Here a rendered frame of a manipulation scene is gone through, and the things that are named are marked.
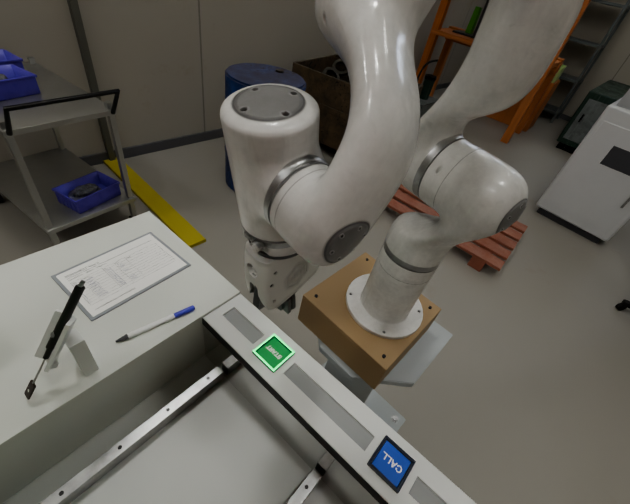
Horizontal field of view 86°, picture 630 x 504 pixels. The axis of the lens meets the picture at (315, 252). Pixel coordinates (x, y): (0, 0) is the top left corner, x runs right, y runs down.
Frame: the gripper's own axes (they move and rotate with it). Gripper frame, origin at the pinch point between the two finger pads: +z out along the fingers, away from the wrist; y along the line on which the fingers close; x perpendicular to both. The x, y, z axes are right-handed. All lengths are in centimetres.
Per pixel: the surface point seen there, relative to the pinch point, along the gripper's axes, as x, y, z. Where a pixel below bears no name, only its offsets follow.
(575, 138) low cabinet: -19, 529, 206
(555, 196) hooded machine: -34, 305, 156
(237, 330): 8.3, -5.3, 14.7
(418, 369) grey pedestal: -21.8, 21.8, 34.8
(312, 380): -8.5, -2.3, 15.7
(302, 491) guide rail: -17.9, -15.0, 23.9
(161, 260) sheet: 32.5, -5.9, 13.7
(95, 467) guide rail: 8.9, -35.1, 19.5
